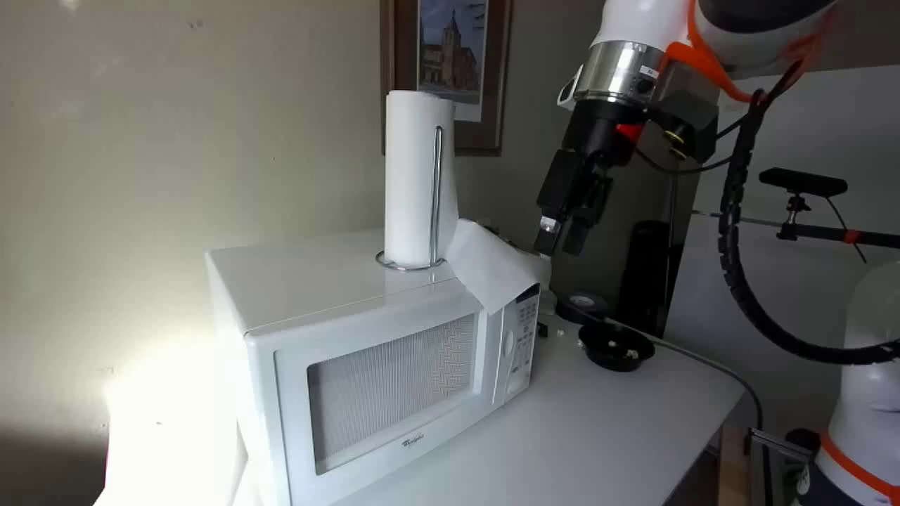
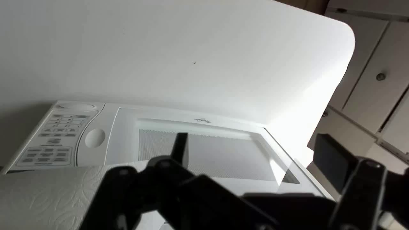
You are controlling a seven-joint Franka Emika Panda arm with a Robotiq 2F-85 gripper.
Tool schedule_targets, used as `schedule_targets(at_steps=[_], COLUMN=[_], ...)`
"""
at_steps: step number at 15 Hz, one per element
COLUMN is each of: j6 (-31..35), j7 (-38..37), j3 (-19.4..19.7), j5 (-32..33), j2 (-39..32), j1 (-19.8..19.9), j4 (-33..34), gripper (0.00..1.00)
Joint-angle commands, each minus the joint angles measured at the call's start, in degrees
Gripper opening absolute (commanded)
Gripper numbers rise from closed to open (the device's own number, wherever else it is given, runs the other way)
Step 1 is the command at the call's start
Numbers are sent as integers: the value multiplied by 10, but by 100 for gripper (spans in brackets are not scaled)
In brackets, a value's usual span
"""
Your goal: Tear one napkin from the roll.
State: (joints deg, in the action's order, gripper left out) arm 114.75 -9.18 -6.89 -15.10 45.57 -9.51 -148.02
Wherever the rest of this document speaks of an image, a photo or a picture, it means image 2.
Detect white microwave oven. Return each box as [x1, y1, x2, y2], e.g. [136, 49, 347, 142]
[1, 101, 328, 197]

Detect white paper towel sheet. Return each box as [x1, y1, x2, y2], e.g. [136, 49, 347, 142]
[0, 166, 107, 230]

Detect white kitchen cabinet drawers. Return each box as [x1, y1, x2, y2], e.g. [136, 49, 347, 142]
[314, 0, 409, 174]

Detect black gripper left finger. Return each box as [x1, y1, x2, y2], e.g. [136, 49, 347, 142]
[79, 155, 273, 230]

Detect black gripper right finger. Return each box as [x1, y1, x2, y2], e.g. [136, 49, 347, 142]
[328, 159, 409, 230]

